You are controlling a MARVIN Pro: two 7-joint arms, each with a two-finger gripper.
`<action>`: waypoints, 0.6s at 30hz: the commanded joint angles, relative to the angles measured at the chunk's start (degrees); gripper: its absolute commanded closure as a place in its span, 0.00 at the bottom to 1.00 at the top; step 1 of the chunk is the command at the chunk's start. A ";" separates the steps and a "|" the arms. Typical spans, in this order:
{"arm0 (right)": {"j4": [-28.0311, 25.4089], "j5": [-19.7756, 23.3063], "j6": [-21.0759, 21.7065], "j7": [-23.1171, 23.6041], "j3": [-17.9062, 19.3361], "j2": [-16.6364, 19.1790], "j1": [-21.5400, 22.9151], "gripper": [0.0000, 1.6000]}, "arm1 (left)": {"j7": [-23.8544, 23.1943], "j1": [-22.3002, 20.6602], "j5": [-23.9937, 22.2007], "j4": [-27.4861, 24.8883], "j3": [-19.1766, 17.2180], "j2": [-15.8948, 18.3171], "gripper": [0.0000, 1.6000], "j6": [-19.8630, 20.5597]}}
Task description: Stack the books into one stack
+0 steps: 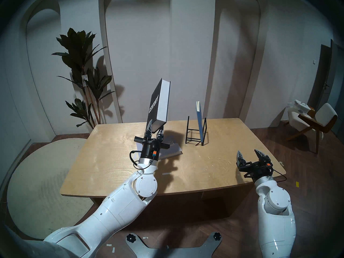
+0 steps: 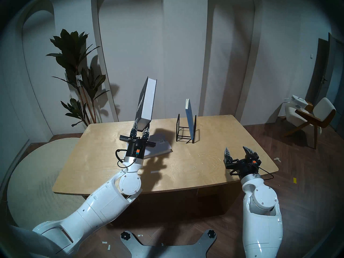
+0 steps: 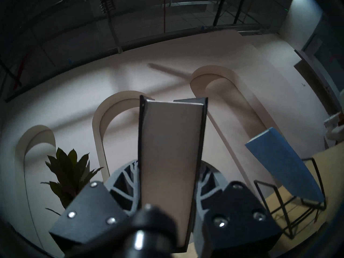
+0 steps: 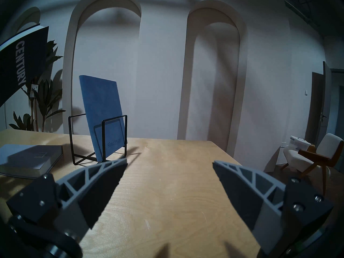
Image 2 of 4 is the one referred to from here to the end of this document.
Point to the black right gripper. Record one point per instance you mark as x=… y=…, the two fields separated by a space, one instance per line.
x=247 y=166

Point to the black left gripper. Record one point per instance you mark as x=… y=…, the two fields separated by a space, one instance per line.
x=137 y=147

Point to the pale grey thin book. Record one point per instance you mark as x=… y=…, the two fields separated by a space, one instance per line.
x=161 y=146

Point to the thick black Century book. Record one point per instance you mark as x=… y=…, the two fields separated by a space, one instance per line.
x=149 y=101

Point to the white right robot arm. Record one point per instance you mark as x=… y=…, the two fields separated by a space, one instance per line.
x=260 y=214

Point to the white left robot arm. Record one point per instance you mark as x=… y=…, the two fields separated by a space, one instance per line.
x=102 y=206

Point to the wooden table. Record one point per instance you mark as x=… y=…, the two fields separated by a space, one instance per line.
x=94 y=152

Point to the blue book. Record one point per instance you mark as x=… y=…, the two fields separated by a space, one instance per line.
x=190 y=117

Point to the white plant tag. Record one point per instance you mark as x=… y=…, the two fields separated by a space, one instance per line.
x=79 y=80

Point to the black base knob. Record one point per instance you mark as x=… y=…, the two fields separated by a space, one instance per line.
x=125 y=235
x=211 y=233

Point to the white wooden armchair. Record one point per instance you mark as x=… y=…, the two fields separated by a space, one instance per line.
x=322 y=109

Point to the tall green potted plant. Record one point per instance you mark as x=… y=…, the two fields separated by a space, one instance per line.
x=72 y=53

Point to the round cream rug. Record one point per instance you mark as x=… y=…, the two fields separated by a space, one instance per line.
x=35 y=185

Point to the dark door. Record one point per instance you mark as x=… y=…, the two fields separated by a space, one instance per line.
x=321 y=66

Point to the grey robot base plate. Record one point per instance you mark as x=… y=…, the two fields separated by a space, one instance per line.
x=166 y=250

